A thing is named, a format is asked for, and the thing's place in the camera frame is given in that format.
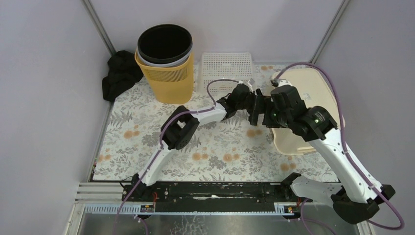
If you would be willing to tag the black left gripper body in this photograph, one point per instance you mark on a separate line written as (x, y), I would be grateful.
(245, 99)

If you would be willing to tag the large cream plastic basket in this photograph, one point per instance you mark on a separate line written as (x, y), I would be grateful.
(317, 95)

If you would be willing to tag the grey slotted cable duct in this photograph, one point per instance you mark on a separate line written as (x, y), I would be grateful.
(147, 209)

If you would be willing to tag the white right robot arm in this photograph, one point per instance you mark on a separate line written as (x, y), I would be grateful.
(357, 196)

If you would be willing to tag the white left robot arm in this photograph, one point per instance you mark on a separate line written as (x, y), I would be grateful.
(178, 130)

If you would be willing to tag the yellow plastic waste bin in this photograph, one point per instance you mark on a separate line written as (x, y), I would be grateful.
(173, 85)

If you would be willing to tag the floral patterned table mat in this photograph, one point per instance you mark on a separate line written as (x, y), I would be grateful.
(231, 150)

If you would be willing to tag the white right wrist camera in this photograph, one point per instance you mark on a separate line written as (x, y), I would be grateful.
(280, 82)

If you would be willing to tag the black bucket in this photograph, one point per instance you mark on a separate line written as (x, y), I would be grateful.
(164, 45)

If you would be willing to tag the white mesh plastic basket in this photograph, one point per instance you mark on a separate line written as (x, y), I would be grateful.
(225, 67)

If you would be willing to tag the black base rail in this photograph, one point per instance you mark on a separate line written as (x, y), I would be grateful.
(215, 195)

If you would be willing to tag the black crumpled cloth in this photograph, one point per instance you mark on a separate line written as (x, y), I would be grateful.
(123, 74)

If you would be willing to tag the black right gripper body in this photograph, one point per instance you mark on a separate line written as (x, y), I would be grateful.
(273, 118)

